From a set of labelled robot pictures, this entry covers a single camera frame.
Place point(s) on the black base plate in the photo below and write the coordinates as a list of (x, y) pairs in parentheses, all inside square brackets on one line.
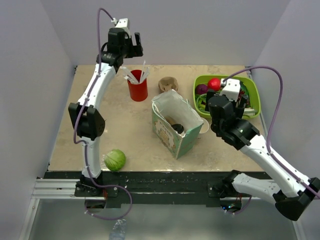
[(151, 188)]

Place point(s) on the aluminium frame rail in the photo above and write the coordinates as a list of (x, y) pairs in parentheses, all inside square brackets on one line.
[(54, 189)]

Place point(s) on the white wrapped straw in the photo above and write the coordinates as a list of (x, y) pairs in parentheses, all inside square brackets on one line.
[(145, 74), (142, 71), (129, 76)]

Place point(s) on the red apple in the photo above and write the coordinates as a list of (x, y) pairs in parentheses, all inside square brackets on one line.
[(214, 84)]

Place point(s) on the red ribbed cup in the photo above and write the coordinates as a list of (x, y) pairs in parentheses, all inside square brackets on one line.
[(138, 92)]

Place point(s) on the brown cardboard cup carrier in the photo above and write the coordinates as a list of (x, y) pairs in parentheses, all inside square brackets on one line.
[(170, 120)]

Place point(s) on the black plastic cup lid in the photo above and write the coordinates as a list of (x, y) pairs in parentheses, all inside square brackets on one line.
[(179, 129)]

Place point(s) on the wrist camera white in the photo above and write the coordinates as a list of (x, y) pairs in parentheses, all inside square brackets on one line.
[(230, 88), (124, 24)]

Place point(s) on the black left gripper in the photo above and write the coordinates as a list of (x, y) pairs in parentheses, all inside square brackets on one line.
[(136, 50)]

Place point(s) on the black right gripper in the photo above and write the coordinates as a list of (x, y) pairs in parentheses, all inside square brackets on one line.
[(239, 110)]

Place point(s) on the green plastic bin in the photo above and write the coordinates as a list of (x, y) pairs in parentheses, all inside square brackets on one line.
[(248, 87)]

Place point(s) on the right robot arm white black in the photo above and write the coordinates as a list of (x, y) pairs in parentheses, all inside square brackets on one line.
[(290, 191)]

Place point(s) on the green cabbage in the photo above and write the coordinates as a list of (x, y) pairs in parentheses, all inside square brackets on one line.
[(115, 160)]

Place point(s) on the purple onion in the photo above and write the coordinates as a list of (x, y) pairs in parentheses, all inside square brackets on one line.
[(201, 89)]

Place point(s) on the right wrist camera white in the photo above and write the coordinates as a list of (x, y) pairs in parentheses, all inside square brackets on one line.
[(230, 88)]

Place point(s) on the stack of cardboard carriers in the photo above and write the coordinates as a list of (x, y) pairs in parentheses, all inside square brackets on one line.
[(168, 83)]

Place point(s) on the white paper coffee cup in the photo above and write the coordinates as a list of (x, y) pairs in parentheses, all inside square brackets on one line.
[(205, 126)]

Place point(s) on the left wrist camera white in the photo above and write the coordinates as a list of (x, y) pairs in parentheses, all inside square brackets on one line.
[(124, 24)]

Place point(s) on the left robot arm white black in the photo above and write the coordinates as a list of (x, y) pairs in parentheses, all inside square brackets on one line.
[(87, 122)]

